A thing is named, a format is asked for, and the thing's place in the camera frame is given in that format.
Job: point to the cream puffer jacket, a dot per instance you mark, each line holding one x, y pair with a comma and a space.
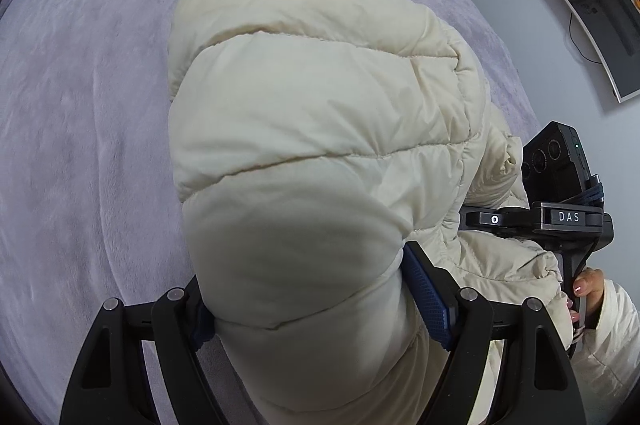
310, 130

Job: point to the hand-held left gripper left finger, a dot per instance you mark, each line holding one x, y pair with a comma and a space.
200, 330

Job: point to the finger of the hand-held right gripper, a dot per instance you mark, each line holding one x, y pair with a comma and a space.
495, 218

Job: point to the purple fleece blanket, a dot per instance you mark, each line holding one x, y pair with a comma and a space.
90, 105

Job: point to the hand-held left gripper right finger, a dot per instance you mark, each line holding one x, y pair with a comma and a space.
427, 300

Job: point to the wall-mounted monitor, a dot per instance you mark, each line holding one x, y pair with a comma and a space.
595, 15

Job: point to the person's right hand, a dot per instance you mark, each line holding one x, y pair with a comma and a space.
590, 282

